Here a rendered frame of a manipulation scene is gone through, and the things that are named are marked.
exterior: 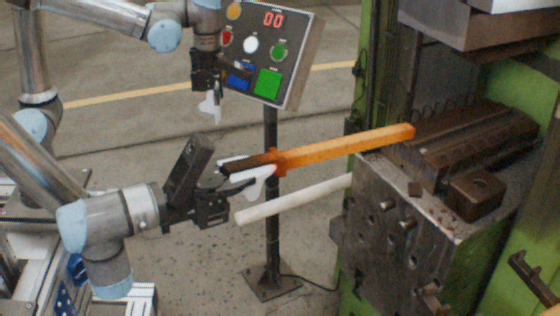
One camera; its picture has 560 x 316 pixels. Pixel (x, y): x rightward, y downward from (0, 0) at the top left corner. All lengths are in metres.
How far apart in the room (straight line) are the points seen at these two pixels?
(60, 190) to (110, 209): 0.13
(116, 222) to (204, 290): 1.39
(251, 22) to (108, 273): 0.89
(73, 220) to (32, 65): 0.67
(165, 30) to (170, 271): 1.34
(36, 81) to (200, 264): 1.21
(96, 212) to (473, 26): 0.74
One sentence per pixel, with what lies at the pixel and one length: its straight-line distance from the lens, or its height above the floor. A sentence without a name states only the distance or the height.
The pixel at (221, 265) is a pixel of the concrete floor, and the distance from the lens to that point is 2.17.
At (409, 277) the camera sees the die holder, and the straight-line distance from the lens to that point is 1.22.
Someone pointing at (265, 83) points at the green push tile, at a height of 1.01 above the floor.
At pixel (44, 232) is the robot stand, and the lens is 1.40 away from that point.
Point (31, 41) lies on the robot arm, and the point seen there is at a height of 1.22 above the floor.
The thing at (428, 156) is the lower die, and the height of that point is 0.99.
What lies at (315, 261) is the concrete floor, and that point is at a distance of 2.18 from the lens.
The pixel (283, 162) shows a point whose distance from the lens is 0.79.
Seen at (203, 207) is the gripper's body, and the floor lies 1.11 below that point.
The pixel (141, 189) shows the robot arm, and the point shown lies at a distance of 0.73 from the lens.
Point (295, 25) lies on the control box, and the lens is 1.34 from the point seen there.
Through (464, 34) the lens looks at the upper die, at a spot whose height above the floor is 1.31.
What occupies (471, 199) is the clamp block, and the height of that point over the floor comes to 0.98.
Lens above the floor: 1.60
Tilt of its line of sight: 35 degrees down
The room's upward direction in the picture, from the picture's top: straight up
